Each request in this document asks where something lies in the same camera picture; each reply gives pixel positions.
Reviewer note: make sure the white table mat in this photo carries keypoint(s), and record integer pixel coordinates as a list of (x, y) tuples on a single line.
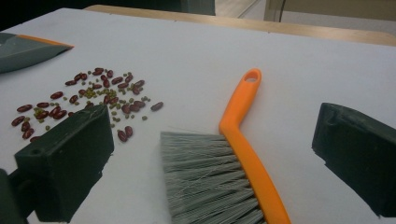
[(202, 46)]

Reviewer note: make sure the grey dustpan with orange edge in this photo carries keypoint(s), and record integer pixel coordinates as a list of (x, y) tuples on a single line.
[(25, 53)]

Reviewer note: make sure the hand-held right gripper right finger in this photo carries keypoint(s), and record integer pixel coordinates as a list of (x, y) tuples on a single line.
[(358, 149)]

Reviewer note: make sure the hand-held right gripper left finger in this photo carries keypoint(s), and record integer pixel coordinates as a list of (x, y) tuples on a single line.
[(71, 155)]

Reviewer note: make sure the pile of red kidney beans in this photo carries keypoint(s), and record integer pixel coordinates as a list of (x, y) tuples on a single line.
[(57, 95)]

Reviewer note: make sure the grey metal cabinet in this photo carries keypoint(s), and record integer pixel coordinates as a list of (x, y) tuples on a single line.
[(199, 6)]

